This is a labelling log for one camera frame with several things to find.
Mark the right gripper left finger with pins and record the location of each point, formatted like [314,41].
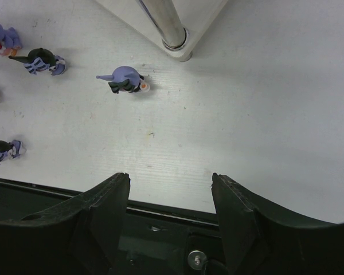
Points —
[51,231]

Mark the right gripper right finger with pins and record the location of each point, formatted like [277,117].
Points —
[262,237]

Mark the purple bunny with red cake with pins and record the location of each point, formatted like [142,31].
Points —
[10,42]

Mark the light wooden two-tier shelf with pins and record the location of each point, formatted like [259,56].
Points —
[173,26]

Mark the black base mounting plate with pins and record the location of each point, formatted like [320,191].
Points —
[165,240]

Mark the black imp figure front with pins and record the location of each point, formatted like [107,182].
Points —
[11,150]

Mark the purple-headed figure black bow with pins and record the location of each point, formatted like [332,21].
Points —
[125,79]

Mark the black-headed figure purple bow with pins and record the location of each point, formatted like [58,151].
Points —
[40,60]

